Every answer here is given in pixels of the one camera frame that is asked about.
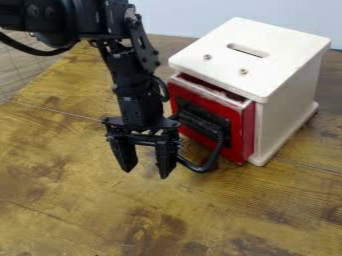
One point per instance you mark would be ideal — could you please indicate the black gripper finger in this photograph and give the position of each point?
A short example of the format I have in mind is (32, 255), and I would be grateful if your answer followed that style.
(124, 152)
(166, 151)

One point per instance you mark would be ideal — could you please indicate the white wooden drawer box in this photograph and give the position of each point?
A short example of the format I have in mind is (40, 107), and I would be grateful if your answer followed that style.
(267, 64)

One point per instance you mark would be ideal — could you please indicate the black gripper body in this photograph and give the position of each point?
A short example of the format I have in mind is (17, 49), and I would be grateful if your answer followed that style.
(140, 125)

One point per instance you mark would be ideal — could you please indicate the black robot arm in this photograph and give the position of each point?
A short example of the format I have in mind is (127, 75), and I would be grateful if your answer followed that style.
(46, 27)

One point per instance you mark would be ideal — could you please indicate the red drawer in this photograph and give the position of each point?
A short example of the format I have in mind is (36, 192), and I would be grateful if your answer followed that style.
(219, 107)

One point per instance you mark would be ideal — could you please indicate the black drawer handle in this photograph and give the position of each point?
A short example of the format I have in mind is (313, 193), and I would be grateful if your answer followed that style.
(204, 127)

